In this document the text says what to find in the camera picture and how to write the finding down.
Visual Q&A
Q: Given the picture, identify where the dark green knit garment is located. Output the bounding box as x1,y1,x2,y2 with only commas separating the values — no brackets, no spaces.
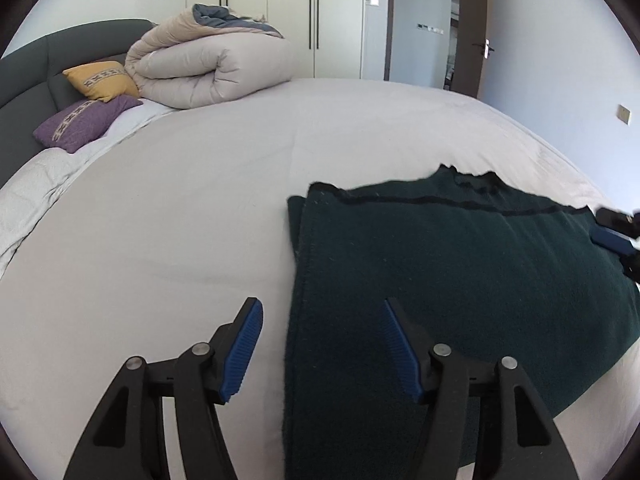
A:
283,166,639,479

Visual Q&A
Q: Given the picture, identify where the white bed mattress sheet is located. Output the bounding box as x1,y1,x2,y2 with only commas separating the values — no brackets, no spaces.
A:
1,79,639,479

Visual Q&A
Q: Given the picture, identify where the dark brown wooden door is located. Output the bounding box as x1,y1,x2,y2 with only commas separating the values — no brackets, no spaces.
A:
384,0,494,100

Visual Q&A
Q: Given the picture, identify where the white pillow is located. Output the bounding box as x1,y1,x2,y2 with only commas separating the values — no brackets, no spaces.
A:
1,100,174,271

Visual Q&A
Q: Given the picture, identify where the purple patterned cushion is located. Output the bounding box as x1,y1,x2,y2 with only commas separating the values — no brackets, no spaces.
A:
32,94,142,154

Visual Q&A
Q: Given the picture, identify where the yellow patterned cushion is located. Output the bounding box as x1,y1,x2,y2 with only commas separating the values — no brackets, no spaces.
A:
63,61,140,103

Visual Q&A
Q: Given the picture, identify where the dark grey upholstered headboard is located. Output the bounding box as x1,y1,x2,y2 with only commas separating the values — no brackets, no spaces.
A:
0,18,153,183

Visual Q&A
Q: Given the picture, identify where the rolled beige duvet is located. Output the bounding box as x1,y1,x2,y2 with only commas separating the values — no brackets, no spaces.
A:
125,3,296,110

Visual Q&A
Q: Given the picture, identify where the beige wall switch plate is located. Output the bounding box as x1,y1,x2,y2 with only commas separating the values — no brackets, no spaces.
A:
616,104,631,125

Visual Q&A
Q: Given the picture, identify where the cream wardrobe with handles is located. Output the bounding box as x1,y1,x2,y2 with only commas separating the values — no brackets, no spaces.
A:
185,0,367,80

